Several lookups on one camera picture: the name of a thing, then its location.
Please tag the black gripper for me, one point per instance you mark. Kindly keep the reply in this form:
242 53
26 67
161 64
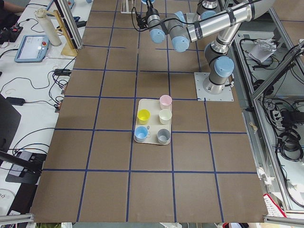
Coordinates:
149 10

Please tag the light blue transferred cup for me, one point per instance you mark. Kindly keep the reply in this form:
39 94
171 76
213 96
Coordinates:
145 1

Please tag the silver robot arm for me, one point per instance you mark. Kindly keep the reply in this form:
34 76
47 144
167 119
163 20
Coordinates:
225 24
206 6

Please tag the pink plastic cup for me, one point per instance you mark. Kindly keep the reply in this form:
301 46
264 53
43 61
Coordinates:
165 102

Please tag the yellow plastic cup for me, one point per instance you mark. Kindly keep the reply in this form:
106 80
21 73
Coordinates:
143 116

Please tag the white plastic cup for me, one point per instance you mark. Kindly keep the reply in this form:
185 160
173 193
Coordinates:
165 116

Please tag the blue plastic cup on tray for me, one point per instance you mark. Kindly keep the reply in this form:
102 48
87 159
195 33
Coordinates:
140 134

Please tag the grey plastic cup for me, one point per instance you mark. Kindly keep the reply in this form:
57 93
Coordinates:
163 136

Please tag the wooden mug tree stand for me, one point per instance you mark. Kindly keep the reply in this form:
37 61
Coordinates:
68 49

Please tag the cream rectangular tray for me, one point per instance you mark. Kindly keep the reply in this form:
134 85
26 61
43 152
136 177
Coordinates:
154 124

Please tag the white cylindrical bottle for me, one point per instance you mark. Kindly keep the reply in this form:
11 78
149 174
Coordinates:
48 27

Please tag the crumpled white paper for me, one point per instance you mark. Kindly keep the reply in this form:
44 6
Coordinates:
262 50

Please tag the blue teach pendant tablet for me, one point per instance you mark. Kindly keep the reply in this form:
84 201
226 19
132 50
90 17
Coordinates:
33 49

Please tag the black monitor stand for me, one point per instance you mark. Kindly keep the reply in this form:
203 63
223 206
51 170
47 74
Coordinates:
26 166

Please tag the white wire cup rack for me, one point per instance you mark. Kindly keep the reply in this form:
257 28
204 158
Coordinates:
127 5

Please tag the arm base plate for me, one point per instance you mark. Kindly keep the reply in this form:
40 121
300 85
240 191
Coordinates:
192 17
207 91

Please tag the aluminium frame post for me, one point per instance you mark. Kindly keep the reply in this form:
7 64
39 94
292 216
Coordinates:
69 22

